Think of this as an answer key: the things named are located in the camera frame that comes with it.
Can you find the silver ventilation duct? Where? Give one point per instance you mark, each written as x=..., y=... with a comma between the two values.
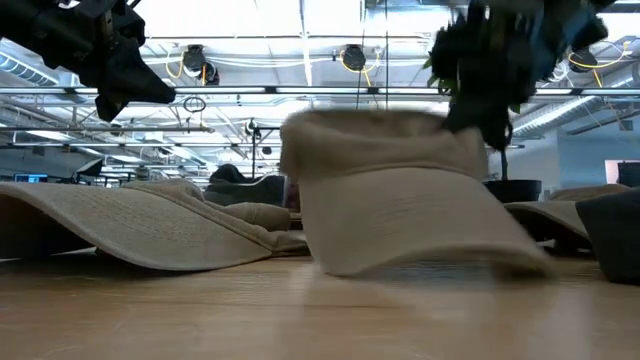
x=550, y=117

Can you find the monitor with blue screen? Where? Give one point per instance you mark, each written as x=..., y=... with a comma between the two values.
x=30, y=178

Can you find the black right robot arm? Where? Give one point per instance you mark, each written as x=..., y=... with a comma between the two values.
x=565, y=20

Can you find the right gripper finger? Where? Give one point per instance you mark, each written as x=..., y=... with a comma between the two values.
x=462, y=119
x=495, y=127

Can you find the dark wall monitor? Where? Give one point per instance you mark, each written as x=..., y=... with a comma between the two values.
x=629, y=174

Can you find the long ceiling light rail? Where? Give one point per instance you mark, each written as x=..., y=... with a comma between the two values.
x=225, y=90

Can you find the black overhead gantry frame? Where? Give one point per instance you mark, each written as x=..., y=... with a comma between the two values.
x=253, y=150

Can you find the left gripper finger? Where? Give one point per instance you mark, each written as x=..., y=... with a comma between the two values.
x=109, y=110
x=132, y=80

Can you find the black plant pot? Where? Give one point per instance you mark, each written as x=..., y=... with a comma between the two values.
x=512, y=191

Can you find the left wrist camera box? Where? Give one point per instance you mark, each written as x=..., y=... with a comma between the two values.
x=127, y=25

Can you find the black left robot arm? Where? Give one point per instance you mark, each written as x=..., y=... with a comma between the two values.
x=20, y=20

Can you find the dark grey baseball cap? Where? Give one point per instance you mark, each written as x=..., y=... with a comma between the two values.
x=615, y=235

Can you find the green leafy potted tree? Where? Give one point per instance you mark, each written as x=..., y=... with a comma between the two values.
x=504, y=165

